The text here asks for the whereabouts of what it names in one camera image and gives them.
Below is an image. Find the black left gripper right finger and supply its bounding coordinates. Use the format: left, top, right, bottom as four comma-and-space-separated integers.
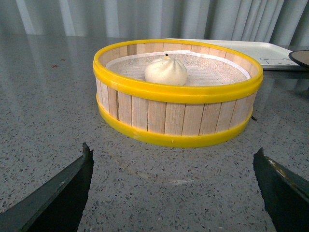
253, 148, 309, 232

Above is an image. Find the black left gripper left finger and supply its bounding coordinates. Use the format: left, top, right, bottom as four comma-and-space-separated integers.
0, 143, 94, 232

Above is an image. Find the brown plate with black rim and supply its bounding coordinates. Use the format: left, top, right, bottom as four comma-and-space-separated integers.
288, 50, 309, 71

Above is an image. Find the white steamed bun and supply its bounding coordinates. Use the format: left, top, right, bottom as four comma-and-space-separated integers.
144, 54, 188, 86

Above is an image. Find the white bear tray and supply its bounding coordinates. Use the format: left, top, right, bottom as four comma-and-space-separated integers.
163, 38, 305, 71

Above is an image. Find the white steamer liner cloth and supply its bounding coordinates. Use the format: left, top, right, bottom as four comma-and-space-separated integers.
106, 50, 250, 86

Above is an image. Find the yellow rimmed bamboo steamer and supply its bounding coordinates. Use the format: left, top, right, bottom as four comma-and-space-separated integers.
93, 39, 263, 147

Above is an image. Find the grey curtain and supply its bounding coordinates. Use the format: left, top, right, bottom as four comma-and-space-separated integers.
0, 0, 309, 46

